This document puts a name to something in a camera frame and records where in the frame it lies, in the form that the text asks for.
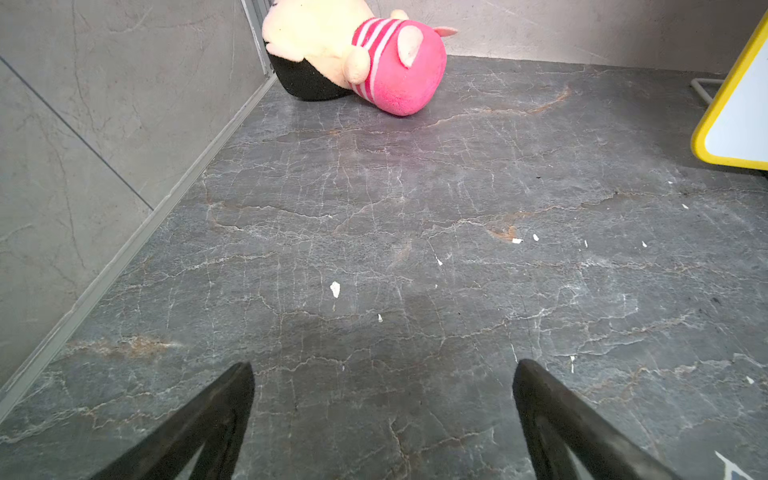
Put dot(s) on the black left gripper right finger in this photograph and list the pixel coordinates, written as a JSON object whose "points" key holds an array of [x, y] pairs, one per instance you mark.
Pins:
{"points": [[559, 427]]}

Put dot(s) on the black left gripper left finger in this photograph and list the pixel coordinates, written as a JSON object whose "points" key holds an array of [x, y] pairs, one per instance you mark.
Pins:
{"points": [[211, 427]]}

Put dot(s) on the yellow framed whiteboard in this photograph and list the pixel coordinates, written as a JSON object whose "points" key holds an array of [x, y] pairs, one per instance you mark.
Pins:
{"points": [[733, 130]]}

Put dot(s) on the pink striped plush pig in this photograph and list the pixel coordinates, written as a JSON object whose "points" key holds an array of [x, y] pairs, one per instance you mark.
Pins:
{"points": [[324, 50]]}

